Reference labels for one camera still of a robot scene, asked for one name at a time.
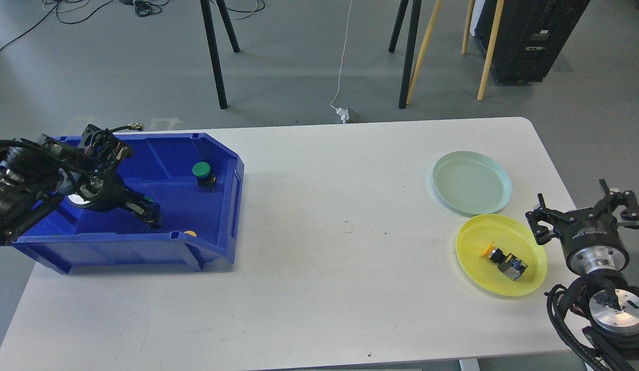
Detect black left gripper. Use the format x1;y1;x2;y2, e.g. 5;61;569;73
67;174;163;228

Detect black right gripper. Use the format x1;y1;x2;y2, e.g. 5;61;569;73
525;179;639;263

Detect yellow push button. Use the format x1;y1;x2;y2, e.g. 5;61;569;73
481;242;528;280

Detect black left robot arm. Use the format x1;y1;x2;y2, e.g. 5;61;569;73
0;124;163;246

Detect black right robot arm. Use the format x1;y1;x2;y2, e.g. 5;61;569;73
525;179;639;370

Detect green push button back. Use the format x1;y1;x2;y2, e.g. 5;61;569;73
192;161;216;193

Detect yellow plate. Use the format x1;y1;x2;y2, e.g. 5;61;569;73
456;214;548;297

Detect light green plate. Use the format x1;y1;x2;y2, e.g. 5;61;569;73
429;151;513;216

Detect blue plastic bin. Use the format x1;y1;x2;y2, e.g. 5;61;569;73
0;125;244;274

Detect black stool legs left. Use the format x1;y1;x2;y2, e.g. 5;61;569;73
199;1;240;110

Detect black and wood stool legs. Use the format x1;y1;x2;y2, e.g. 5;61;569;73
388;1;505;109

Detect black floor cables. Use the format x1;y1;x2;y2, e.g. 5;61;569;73
0;0;266;63

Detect white cable with plug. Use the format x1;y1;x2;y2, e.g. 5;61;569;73
329;0;365;124

